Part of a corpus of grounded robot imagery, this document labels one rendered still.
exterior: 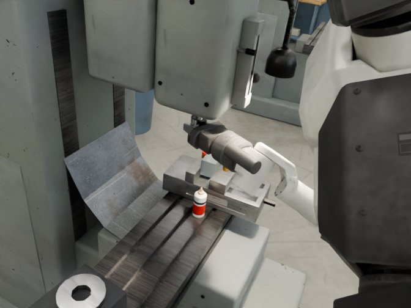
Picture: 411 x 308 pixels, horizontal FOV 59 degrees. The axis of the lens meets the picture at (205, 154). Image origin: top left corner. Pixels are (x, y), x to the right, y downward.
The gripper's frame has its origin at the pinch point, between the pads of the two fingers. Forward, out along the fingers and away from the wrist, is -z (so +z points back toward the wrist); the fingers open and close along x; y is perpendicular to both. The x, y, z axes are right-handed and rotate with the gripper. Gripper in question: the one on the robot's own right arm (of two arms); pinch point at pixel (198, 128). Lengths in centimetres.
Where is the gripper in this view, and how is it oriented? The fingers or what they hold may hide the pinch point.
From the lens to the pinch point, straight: 103.0
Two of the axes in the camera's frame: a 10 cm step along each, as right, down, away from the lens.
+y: -1.0, 8.5, 5.2
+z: 6.3, 4.6, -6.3
